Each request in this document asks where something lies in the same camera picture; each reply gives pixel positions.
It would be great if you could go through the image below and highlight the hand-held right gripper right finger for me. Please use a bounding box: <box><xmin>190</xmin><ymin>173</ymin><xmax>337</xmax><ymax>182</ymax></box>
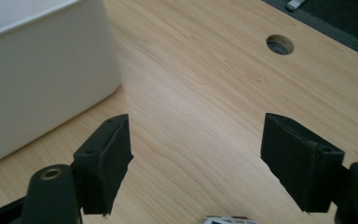
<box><xmin>260</xmin><ymin>112</ymin><xmax>345</xmax><ymax>214</ymax></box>

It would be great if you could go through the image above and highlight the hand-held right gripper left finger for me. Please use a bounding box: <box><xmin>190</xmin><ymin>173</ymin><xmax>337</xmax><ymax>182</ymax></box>
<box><xmin>73</xmin><ymin>113</ymin><xmax>134</xmax><ymax>217</ymax></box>

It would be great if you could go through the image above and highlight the white plastic storage bin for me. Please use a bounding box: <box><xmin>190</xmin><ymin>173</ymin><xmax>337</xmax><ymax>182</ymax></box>
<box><xmin>0</xmin><ymin>0</ymin><xmax>121</xmax><ymax>171</ymax></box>

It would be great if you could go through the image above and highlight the white toy car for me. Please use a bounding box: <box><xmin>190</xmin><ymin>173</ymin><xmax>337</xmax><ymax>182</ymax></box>
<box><xmin>200</xmin><ymin>215</ymin><xmax>260</xmax><ymax>224</ymax></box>

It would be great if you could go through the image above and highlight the round table cable hole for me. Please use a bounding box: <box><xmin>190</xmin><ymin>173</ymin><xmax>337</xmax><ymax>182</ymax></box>
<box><xmin>266</xmin><ymin>34</ymin><xmax>295</xmax><ymax>56</ymax></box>

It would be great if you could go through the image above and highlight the white desk frame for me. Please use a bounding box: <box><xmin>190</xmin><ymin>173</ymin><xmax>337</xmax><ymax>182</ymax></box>
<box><xmin>285</xmin><ymin>0</ymin><xmax>308</xmax><ymax>12</ymax></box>

